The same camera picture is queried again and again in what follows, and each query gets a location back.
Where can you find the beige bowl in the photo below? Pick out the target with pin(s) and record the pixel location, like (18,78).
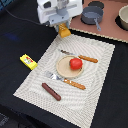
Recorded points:
(123,14)

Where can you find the black stove burner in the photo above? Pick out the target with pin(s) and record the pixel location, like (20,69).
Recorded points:
(96,3)

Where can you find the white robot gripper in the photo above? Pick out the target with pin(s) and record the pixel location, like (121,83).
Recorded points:
(55,12)

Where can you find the white woven placemat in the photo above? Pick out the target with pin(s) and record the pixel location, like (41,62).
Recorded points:
(76,105)

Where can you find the toy knife wooden handle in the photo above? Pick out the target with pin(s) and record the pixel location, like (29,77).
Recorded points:
(80,56)

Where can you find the grey toy frying pan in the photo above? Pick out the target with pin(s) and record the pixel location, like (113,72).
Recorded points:
(92,15)

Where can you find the yellow toy butter box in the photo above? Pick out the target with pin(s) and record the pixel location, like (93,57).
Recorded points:
(30,63)

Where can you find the brown toy sausage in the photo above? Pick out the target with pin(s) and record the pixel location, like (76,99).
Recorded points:
(51,91)

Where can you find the toy fork wooden handle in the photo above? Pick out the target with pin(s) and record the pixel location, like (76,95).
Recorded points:
(72,83)

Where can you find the red toy tomato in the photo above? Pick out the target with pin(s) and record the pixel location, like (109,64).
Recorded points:
(75,63)

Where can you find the orange toy bread loaf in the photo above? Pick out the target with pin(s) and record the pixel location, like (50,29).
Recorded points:
(64,31)

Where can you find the round wooden plate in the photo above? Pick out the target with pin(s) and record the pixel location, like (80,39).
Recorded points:
(64,70)

